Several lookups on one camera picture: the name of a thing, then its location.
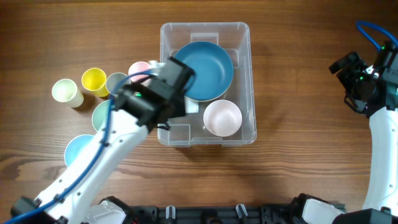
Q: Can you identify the pink plastic cup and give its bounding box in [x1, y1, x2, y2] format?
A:
[128, 62, 152, 82]

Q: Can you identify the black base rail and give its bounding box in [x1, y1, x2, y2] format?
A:
[123, 204, 306, 224]

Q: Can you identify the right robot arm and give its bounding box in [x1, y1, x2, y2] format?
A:
[287, 40, 397, 223]

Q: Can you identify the left blue cable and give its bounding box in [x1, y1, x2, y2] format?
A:
[2, 70, 156, 224]

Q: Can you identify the mint green bowl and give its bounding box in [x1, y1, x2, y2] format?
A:
[91, 100, 111, 131]

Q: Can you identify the cream large bowl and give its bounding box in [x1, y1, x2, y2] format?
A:
[186, 93, 228, 103]

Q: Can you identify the yellow plastic cup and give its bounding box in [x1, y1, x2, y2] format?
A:
[81, 68, 109, 98]

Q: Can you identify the white label in container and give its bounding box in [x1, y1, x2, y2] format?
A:
[184, 96, 199, 113]

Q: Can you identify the light blue small bowl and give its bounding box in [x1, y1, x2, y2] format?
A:
[64, 134, 94, 167]

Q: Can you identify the clear plastic storage container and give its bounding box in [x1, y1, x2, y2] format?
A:
[157, 22, 257, 147]

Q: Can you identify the pale pink small bowl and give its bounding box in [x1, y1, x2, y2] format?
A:
[203, 100, 243, 138]

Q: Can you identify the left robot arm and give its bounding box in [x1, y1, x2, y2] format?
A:
[8, 57, 196, 223]

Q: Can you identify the cream plastic cup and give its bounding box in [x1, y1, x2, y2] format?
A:
[52, 78, 84, 108]

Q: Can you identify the grey plastic cup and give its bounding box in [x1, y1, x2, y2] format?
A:
[106, 72, 131, 95]

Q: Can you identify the dark blue bowl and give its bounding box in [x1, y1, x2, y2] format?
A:
[175, 41, 234, 100]

